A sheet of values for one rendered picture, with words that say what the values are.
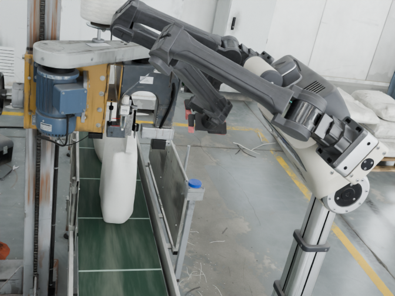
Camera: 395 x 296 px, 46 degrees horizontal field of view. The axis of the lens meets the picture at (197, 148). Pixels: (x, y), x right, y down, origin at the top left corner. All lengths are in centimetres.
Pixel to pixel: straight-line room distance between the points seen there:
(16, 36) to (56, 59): 306
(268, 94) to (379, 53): 635
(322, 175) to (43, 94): 102
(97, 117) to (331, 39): 528
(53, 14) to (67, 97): 39
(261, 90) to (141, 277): 138
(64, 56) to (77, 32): 300
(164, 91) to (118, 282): 89
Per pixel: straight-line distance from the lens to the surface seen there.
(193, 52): 110
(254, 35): 578
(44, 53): 171
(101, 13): 167
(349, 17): 698
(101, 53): 179
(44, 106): 179
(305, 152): 132
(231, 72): 110
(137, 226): 257
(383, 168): 508
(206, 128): 164
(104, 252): 238
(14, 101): 204
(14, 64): 482
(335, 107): 129
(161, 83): 197
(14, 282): 265
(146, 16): 156
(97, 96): 197
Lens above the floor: 188
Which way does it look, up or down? 25 degrees down
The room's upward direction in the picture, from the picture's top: 11 degrees clockwise
